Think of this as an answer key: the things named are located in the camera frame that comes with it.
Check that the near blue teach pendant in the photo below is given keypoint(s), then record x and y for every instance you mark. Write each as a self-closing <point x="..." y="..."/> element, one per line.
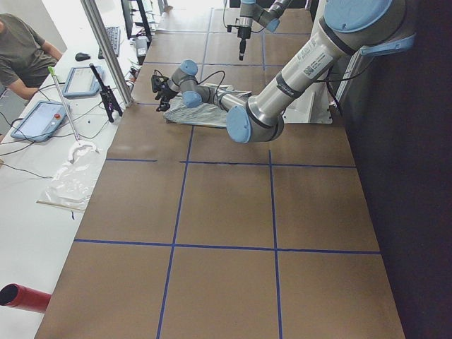
<point x="41" y="122"/>

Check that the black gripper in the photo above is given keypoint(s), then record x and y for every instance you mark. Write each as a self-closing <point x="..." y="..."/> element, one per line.
<point x="243" y="34"/>
<point x="167" y="92"/>

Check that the clear plastic bag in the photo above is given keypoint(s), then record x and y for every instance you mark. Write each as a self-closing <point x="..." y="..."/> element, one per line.
<point x="73" y="184"/>

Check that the black keyboard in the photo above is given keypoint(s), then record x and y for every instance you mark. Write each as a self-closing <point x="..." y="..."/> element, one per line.
<point x="114" y="38"/>

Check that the far blue teach pendant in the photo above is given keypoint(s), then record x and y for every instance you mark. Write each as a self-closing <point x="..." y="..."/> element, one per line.
<point x="81" y="82"/>

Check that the black computer mouse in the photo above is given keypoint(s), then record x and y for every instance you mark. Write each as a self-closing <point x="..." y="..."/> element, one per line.
<point x="82" y="56"/>

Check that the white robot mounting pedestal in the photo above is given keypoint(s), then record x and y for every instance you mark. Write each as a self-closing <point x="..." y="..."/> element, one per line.
<point x="311" y="108"/>

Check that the black camera stand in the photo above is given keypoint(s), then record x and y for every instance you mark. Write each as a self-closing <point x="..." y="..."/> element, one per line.
<point x="107" y="95"/>

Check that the blue teach pendant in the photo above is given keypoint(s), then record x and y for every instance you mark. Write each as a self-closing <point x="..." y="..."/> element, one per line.
<point x="41" y="122"/>
<point x="81" y="82"/>

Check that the red cylinder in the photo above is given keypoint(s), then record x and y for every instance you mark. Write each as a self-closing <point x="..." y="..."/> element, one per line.
<point x="25" y="298"/>

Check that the blue white striped polo shirt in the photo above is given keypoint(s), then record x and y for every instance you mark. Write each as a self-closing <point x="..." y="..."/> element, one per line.
<point x="206" y="114"/>

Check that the seated person in grey shirt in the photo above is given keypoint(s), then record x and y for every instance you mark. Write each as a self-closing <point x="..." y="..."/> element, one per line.
<point x="25" y="57"/>

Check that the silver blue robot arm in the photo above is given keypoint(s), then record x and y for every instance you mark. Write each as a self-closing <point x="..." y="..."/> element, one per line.
<point x="251" y="12"/>
<point x="345" y="27"/>

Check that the white reacher grabber stick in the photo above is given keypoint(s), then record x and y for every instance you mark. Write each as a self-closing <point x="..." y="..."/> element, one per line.
<point x="79" y="144"/>

